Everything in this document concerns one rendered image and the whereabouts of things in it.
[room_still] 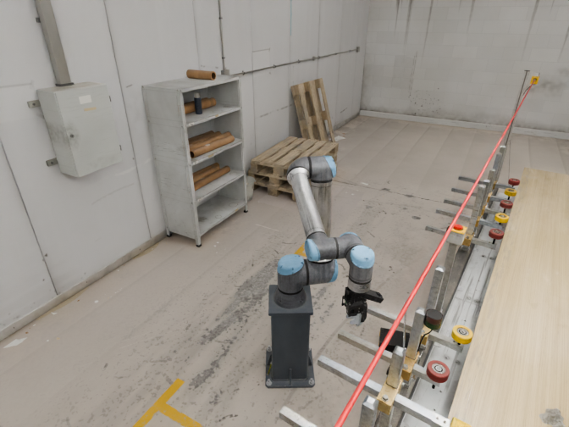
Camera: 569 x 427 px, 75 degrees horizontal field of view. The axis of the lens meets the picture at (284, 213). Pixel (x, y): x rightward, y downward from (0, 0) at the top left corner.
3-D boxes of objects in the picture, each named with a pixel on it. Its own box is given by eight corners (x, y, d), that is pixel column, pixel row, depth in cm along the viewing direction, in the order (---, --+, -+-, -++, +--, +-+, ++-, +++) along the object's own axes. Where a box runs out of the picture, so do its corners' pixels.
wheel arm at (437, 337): (367, 314, 182) (367, 307, 180) (369, 310, 185) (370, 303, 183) (461, 354, 160) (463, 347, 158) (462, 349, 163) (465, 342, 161)
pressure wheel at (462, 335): (455, 358, 158) (461, 339, 153) (443, 345, 165) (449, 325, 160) (471, 355, 160) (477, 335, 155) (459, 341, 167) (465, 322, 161)
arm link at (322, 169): (303, 277, 225) (303, 153, 199) (332, 274, 227) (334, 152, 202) (309, 290, 210) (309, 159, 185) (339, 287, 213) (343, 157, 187)
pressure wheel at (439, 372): (419, 390, 145) (425, 369, 140) (425, 375, 151) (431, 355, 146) (441, 400, 141) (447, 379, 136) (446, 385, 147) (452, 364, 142)
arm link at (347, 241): (333, 231, 156) (341, 247, 145) (359, 229, 157) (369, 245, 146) (331, 250, 160) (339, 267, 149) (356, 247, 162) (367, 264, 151)
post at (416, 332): (397, 394, 162) (415, 309, 139) (400, 388, 164) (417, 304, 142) (405, 397, 160) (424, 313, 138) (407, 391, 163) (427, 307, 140)
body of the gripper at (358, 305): (340, 306, 156) (343, 283, 151) (359, 302, 158) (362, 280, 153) (348, 318, 150) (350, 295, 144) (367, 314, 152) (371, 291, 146)
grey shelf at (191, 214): (167, 236, 399) (140, 85, 326) (218, 203, 468) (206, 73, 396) (199, 247, 380) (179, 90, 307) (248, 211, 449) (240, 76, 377)
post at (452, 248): (430, 313, 196) (448, 241, 175) (433, 308, 199) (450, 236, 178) (439, 317, 194) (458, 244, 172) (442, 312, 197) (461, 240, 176)
